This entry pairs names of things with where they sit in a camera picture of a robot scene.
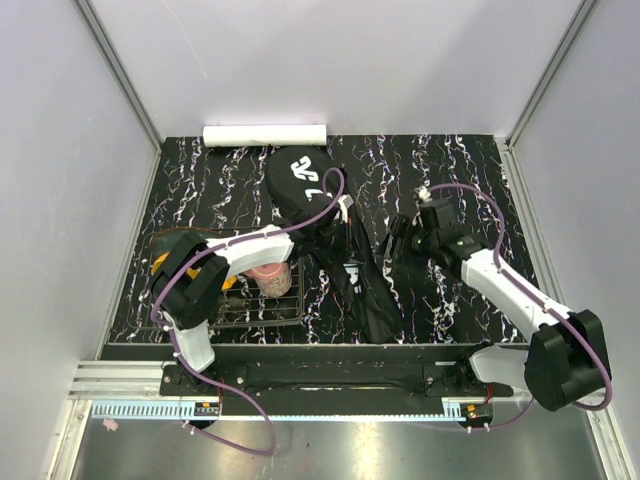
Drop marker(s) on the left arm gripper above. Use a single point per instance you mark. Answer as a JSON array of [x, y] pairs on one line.
[[344, 228]]

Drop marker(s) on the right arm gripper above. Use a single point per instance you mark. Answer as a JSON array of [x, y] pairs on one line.
[[403, 228]]

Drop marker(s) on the black racket bag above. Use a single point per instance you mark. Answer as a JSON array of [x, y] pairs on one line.
[[306, 185]]

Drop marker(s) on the white shuttlecock tube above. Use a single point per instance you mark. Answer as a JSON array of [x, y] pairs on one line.
[[265, 135]]

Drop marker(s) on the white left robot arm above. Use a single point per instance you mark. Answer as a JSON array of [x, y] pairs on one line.
[[188, 283]]

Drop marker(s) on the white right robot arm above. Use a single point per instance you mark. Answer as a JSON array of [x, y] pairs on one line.
[[566, 356]]

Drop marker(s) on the pink patterned mug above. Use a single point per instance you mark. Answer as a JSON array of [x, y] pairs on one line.
[[273, 280]]

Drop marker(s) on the green round object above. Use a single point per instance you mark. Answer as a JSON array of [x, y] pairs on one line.
[[163, 241]]

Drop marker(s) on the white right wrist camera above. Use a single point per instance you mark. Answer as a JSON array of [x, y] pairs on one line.
[[423, 194]]

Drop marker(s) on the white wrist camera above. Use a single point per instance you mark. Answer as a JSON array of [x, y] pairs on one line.
[[423, 194], [344, 204]]

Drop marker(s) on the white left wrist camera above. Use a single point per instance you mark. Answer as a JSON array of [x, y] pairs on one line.
[[344, 204]]

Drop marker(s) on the wire rack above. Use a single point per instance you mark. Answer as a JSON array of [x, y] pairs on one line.
[[244, 305]]

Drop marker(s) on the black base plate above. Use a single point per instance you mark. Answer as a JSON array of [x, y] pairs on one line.
[[410, 377]]

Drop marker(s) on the aluminium frame rail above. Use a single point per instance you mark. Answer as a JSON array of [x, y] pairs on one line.
[[116, 380]]

